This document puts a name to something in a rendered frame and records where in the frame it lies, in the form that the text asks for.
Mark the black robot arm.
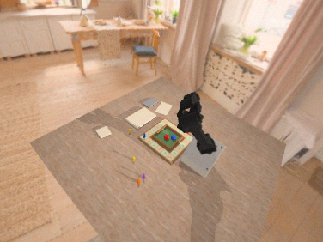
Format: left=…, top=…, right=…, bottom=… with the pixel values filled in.
left=177, top=92, right=216, bottom=155

